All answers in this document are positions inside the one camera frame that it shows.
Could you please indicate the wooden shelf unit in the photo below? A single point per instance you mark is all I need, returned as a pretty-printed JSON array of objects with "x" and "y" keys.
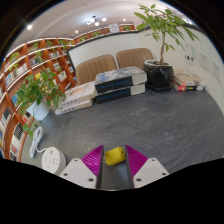
[{"x": 13, "y": 83}]

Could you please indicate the leafy plant in white pot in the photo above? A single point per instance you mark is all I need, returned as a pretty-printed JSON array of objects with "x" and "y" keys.
[{"x": 38, "y": 110}]

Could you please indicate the thick white book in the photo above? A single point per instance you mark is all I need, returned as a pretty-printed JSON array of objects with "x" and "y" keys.
[{"x": 73, "y": 107}]

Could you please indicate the tan flat book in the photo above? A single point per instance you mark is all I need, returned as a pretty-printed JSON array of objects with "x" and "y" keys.
[{"x": 186, "y": 78}]

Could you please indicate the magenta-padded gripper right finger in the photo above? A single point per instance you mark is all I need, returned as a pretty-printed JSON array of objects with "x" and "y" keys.
[{"x": 150, "y": 170}]

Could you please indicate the white wall socket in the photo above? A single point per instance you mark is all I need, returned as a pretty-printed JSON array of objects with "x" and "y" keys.
[
  {"x": 216, "y": 70},
  {"x": 204, "y": 60}
]

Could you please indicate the recessed ceiling lights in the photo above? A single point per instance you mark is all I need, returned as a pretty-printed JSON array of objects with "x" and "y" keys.
[{"x": 29, "y": 27}]

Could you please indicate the cluster ceiling lamp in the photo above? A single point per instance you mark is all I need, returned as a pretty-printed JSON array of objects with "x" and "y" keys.
[{"x": 95, "y": 21}]

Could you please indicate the dark book with marbled cover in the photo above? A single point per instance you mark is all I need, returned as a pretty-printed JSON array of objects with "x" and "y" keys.
[{"x": 120, "y": 78}]

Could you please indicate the clear sign holder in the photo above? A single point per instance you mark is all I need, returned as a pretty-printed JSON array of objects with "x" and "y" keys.
[{"x": 189, "y": 58}]

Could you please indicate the tall plant in black pot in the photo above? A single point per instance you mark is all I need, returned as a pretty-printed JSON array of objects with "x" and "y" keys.
[{"x": 159, "y": 75}]

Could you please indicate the dark blue spined book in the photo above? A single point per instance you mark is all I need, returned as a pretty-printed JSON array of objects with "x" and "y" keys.
[{"x": 118, "y": 95}]

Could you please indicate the white book with picture cover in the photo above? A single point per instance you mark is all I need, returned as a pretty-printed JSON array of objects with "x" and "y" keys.
[{"x": 78, "y": 93}]

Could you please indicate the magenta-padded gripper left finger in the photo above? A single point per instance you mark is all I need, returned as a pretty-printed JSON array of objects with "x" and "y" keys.
[{"x": 80, "y": 171}]

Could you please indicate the red and white book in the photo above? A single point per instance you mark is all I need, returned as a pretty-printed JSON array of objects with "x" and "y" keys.
[{"x": 185, "y": 88}]

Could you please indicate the tan padded chair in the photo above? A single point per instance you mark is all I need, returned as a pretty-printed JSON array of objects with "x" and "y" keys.
[
  {"x": 133, "y": 58},
  {"x": 95, "y": 68}
]

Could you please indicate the yellow charger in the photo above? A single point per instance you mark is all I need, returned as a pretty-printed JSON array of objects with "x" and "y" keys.
[{"x": 115, "y": 156}]

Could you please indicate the round white power strip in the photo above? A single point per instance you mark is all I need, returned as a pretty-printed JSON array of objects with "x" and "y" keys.
[{"x": 52, "y": 160}]

